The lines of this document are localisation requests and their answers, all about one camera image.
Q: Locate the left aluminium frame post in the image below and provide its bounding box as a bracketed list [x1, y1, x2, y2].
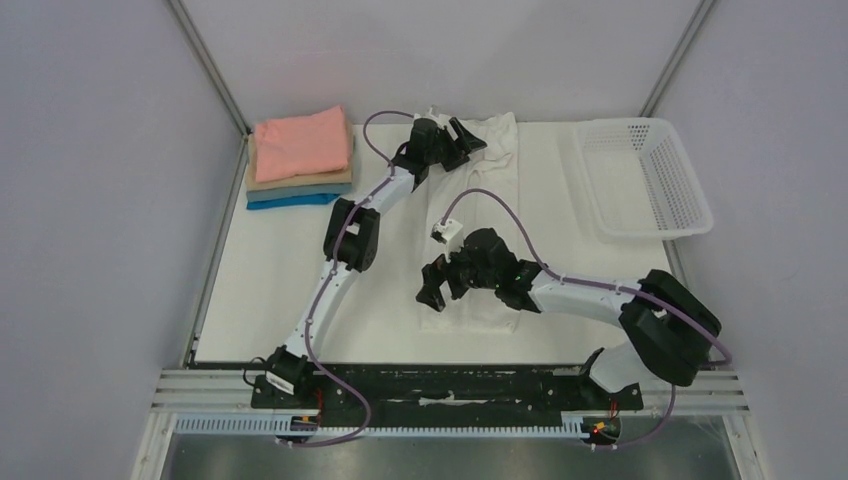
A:
[164, 0, 250, 136]

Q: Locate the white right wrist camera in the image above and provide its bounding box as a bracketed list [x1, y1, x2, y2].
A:
[430, 218, 464, 245]

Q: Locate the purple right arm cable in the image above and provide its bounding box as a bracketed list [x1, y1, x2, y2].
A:
[437, 188, 734, 452]

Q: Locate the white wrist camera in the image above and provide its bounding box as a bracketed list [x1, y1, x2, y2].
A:
[430, 218, 464, 245]
[423, 105, 449, 125]

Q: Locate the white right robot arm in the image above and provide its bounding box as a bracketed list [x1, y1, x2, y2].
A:
[415, 228, 721, 408]

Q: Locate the white perforated plastic basket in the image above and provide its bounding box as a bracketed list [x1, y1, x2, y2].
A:
[573, 117, 714, 241]

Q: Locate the aluminium frame post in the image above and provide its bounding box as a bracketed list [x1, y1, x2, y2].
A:
[639, 0, 718, 118]
[164, 0, 250, 136]

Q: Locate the folded pink t shirt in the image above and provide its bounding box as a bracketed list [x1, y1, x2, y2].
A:
[253, 105, 352, 183]

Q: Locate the white t shirt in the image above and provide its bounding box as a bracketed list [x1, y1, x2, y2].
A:
[419, 112, 520, 334]

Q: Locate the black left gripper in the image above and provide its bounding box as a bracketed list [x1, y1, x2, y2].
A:
[424, 118, 485, 173]

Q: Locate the folded beige t shirt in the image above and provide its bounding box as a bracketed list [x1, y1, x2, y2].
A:
[245, 123, 355, 191]

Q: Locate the folded grey-blue t shirt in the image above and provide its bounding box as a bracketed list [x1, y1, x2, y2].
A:
[246, 183, 353, 202]

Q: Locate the right aluminium frame post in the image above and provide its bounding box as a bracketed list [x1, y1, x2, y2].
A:
[639, 0, 718, 118]

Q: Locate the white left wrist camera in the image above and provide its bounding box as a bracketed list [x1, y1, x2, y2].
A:
[423, 105, 449, 125]

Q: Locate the white slotted cable duct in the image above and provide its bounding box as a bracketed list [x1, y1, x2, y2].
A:
[174, 413, 589, 440]

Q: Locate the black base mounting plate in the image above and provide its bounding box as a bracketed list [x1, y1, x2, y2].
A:
[251, 364, 644, 428]

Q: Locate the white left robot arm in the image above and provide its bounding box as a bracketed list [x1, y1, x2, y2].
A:
[264, 117, 487, 408]

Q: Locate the folded bright blue t shirt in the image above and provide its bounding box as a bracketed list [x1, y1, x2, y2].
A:
[246, 193, 340, 211]

